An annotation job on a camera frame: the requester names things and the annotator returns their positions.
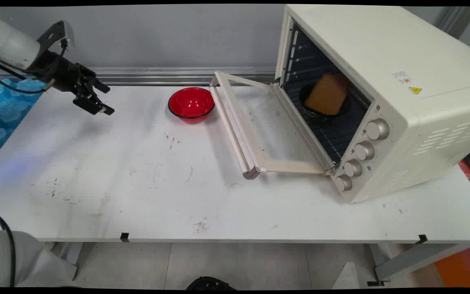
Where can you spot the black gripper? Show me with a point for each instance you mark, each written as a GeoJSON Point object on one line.
{"type": "Point", "coordinates": [61, 73]}

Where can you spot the cream glass oven door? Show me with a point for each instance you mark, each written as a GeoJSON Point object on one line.
{"type": "Point", "coordinates": [237, 134]}

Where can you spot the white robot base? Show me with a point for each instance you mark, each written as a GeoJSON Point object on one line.
{"type": "Point", "coordinates": [31, 263]}

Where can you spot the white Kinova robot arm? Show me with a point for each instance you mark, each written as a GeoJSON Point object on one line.
{"type": "Point", "coordinates": [8, 43]}

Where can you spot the red bowl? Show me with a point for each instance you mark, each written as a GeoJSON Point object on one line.
{"type": "Point", "coordinates": [191, 104]}

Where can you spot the blue bubble wrap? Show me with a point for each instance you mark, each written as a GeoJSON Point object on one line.
{"type": "Point", "coordinates": [4, 114]}

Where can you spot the black tape piece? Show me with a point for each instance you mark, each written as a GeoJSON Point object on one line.
{"type": "Point", "coordinates": [422, 239]}
{"type": "Point", "coordinates": [124, 237]}

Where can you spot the white table leg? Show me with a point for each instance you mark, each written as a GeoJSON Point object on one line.
{"type": "Point", "coordinates": [69, 255]}

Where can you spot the black dish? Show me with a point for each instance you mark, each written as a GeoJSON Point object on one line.
{"type": "Point", "coordinates": [312, 112]}

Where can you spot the black round object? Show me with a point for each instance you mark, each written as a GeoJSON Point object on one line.
{"type": "Point", "coordinates": [209, 283]}

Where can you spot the orange-brown bread block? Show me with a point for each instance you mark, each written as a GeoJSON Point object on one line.
{"type": "Point", "coordinates": [328, 94]}

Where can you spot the silver oven knob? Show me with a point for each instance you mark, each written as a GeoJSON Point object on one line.
{"type": "Point", "coordinates": [352, 168]}
{"type": "Point", "coordinates": [364, 150]}
{"type": "Point", "coordinates": [343, 183]}
{"type": "Point", "coordinates": [377, 129]}

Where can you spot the white label sticker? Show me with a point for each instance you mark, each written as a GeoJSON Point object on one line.
{"type": "Point", "coordinates": [401, 76]}

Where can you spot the cream toaster oven body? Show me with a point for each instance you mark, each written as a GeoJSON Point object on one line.
{"type": "Point", "coordinates": [402, 61]}

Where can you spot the yellow warning sticker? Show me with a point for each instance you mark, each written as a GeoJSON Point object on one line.
{"type": "Point", "coordinates": [415, 90]}

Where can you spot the grey table leg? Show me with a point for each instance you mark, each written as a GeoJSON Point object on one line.
{"type": "Point", "coordinates": [418, 259]}

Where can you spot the orange box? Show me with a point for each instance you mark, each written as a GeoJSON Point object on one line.
{"type": "Point", "coordinates": [461, 267]}

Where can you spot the aluminium rail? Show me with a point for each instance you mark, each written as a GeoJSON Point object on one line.
{"type": "Point", "coordinates": [157, 75]}

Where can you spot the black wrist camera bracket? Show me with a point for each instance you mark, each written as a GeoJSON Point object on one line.
{"type": "Point", "coordinates": [53, 34]}

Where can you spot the grey aluminium frame post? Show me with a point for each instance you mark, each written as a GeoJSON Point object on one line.
{"type": "Point", "coordinates": [454, 20]}

